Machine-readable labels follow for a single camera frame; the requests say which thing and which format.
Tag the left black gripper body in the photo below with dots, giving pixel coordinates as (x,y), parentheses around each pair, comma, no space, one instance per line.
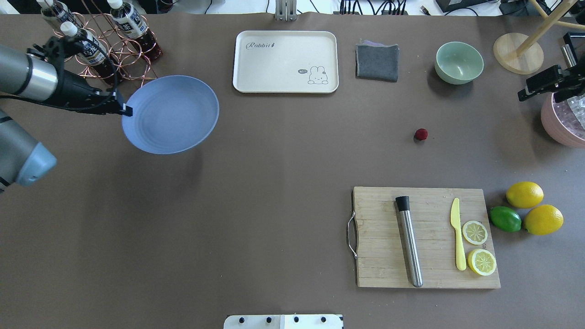
(73,90)

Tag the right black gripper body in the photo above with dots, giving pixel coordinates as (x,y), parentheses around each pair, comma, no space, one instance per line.
(577,85)

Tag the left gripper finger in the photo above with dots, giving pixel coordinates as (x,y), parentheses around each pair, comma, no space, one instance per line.
(119,105)

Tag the blue plate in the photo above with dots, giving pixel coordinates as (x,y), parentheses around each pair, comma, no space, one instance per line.
(171,114)

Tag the red strawberry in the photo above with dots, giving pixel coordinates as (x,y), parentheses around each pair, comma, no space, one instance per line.
(421,134)

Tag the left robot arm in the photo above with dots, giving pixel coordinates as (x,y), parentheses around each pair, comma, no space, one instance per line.
(38,79)

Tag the white mounting plate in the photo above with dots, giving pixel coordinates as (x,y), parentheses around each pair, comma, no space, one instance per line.
(284,321)

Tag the pink bowl with ice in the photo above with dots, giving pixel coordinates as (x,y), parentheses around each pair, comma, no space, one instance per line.
(561,124)

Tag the dark tea bottle front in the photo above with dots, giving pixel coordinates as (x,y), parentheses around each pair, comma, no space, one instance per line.
(93,54)

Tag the dark tea bottle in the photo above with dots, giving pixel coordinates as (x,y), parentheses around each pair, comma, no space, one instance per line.
(135,28)
(93,54)
(55,13)

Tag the wooden cup tree stand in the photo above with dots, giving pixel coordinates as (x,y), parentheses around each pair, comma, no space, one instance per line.
(521,54)

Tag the dark tea bottle back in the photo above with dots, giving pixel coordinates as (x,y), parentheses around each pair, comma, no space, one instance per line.
(55,13)

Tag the dark tea bottle middle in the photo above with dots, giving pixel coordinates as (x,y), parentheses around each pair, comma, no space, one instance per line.
(135,28)

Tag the green bowl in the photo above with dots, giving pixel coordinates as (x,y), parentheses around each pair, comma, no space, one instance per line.
(458,63)

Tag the yellow lemon near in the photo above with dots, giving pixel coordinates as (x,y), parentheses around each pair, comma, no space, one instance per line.
(543,220)

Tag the green lime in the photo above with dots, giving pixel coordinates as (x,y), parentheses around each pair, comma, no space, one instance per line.
(505,218)

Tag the cream rabbit tray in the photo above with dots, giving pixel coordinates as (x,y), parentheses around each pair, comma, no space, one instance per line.
(286,62)

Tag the lemon half left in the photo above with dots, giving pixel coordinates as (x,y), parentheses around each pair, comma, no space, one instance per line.
(475,232)

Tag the lemon half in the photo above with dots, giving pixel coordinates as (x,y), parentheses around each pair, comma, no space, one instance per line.
(482,262)
(475,232)

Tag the grey folded cloth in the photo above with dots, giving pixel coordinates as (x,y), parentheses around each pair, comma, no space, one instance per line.
(377,61)

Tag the lemon half right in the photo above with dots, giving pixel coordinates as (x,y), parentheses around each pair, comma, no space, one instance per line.
(482,262)

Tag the steel muddler black cap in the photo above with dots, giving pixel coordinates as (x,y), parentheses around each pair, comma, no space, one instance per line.
(413,261)

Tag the yellow plastic knife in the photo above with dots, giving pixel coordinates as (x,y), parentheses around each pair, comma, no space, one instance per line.
(455,221)

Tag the wooden cutting board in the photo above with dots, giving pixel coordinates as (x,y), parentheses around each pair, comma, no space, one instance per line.
(381,256)

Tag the copper wire bottle rack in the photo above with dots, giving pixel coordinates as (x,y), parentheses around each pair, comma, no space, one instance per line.
(133,66)

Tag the aluminium frame post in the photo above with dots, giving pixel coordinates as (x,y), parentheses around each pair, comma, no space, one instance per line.
(286,10)

